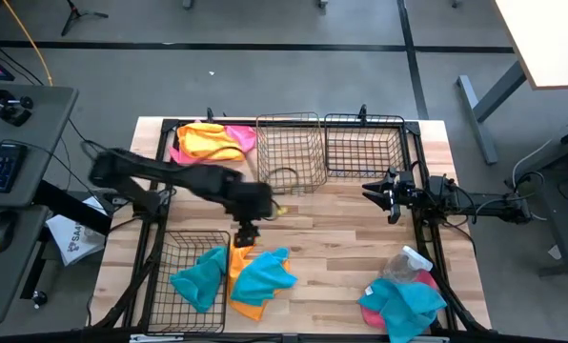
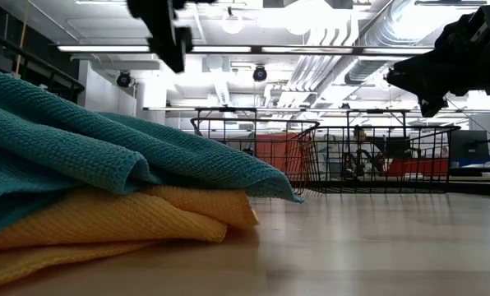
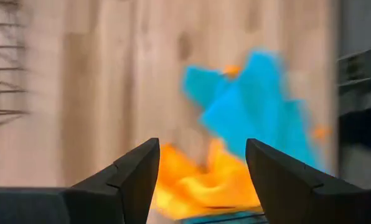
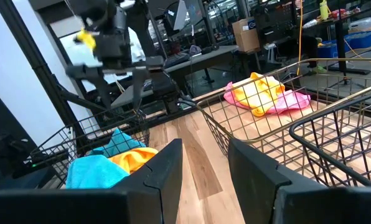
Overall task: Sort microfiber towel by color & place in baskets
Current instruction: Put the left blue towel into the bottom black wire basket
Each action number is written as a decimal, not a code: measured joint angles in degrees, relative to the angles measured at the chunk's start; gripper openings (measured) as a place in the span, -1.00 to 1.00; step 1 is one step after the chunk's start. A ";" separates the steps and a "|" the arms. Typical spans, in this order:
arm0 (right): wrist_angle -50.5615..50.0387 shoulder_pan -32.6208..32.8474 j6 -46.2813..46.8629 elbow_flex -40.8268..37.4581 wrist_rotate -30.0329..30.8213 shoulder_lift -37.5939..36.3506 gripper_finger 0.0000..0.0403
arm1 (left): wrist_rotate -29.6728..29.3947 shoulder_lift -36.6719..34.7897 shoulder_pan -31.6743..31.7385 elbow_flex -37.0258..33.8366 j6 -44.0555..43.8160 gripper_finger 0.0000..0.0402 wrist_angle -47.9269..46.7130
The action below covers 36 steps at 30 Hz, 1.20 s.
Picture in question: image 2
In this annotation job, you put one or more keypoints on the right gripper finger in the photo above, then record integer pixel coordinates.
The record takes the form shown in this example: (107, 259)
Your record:
(413, 76)
(433, 104)

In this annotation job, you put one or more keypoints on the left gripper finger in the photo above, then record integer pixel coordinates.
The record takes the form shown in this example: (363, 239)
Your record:
(169, 45)
(185, 39)

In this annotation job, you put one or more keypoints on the teal microfiber towel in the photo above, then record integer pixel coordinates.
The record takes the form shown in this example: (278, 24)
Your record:
(84, 135)

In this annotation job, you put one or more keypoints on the yellow orange microfiber towel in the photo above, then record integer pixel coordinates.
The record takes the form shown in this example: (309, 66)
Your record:
(105, 222)

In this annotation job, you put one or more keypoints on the black computer monitor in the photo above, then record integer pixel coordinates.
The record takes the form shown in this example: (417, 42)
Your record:
(469, 144)

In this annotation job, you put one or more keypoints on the black round ceiling spotlight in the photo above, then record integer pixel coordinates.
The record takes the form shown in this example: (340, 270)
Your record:
(123, 79)
(260, 73)

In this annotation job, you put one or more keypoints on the overhead light bar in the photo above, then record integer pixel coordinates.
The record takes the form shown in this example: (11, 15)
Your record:
(105, 48)

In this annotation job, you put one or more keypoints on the red furniture panel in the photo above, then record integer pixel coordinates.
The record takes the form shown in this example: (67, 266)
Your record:
(417, 167)
(278, 152)

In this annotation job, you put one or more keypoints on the person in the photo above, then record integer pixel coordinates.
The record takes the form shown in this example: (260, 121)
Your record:
(358, 135)

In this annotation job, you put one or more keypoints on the silver ventilation duct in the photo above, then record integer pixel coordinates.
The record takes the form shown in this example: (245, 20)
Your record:
(364, 72)

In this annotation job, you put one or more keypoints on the black metal rig frame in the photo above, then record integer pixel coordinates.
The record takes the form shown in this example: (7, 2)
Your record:
(31, 57)

